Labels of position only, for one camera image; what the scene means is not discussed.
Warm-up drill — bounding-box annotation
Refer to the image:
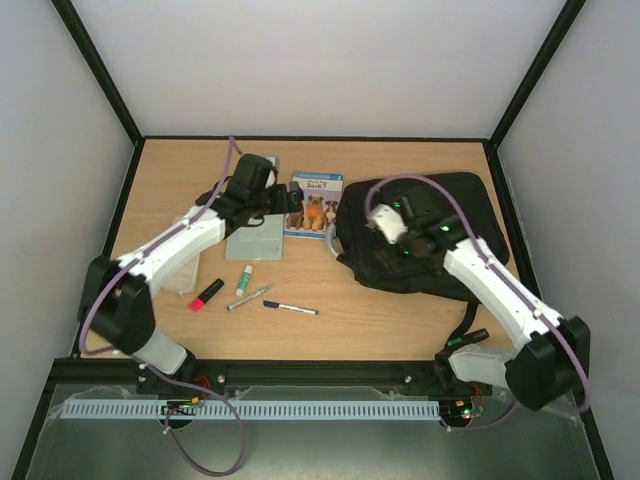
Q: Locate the black student backpack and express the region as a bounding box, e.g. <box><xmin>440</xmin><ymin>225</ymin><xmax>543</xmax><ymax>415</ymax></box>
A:
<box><xmin>336</xmin><ymin>178</ymin><xmax>480</xmax><ymax>344</ymax></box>

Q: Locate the dog picture book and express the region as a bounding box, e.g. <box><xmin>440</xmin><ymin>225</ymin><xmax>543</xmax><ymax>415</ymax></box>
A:
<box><xmin>284</xmin><ymin>170</ymin><xmax>344</xmax><ymax>239</ymax></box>

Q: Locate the green highlighter black body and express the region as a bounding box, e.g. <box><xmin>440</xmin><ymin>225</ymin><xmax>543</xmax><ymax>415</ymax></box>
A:
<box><xmin>446</xmin><ymin>328</ymin><xmax>489</xmax><ymax>348</ymax></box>

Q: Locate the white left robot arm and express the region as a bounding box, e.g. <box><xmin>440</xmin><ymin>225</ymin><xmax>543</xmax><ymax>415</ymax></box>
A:
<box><xmin>78</xmin><ymin>154</ymin><xmax>303</xmax><ymax>375</ymax></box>

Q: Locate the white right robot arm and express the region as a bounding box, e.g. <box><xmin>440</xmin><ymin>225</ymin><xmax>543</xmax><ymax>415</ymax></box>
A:
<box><xmin>364</xmin><ymin>177</ymin><xmax>592</xmax><ymax>412</ymax></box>

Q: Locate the pale green notebook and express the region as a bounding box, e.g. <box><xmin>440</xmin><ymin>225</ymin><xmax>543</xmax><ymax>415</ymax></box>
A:
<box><xmin>225</xmin><ymin>156</ymin><xmax>284</xmax><ymax>262</ymax></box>

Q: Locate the blue capped white pen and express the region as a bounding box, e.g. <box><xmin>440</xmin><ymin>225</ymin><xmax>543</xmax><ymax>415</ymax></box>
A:
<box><xmin>263</xmin><ymin>300</ymin><xmax>319</xmax><ymax>315</ymax></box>

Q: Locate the silver green pen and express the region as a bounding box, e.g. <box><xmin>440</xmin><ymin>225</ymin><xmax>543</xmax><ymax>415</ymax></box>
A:
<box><xmin>226</xmin><ymin>283</ymin><xmax>276</xmax><ymax>311</ymax></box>

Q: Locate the pink highlighter black body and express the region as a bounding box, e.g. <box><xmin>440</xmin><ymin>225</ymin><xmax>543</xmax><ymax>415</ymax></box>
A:
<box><xmin>188</xmin><ymin>278</ymin><xmax>225</xmax><ymax>312</ymax></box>

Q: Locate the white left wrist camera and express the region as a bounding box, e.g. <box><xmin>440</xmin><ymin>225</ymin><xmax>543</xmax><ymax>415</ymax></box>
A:
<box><xmin>265</xmin><ymin>167</ymin><xmax>278</xmax><ymax>189</ymax></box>

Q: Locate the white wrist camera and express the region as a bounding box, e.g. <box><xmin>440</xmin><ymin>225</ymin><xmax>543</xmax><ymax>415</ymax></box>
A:
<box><xmin>265</xmin><ymin>167</ymin><xmax>278</xmax><ymax>189</ymax></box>
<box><xmin>366</xmin><ymin>204</ymin><xmax>408</xmax><ymax>245</ymax></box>

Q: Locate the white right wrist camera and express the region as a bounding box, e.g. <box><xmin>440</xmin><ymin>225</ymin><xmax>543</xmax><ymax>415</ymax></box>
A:
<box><xmin>366</xmin><ymin>204</ymin><xmax>408</xmax><ymax>245</ymax></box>

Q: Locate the black cage frame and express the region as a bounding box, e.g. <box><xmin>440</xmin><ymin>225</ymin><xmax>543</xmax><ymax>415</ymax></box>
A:
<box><xmin>12</xmin><ymin>1</ymin><xmax>584</xmax><ymax>479</ymax></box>

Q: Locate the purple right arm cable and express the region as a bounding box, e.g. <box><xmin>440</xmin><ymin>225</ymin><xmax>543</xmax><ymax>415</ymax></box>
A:
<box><xmin>363</xmin><ymin>173</ymin><xmax>592</xmax><ymax>413</ymax></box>

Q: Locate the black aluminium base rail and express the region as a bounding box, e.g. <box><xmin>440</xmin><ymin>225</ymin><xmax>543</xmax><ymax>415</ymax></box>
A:
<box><xmin>47</xmin><ymin>358</ymin><xmax>493</xmax><ymax>399</ymax></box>

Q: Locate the light blue cable duct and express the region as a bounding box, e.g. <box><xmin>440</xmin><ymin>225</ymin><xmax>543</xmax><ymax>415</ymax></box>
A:
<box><xmin>60</xmin><ymin>399</ymin><xmax>441</xmax><ymax>421</ymax></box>

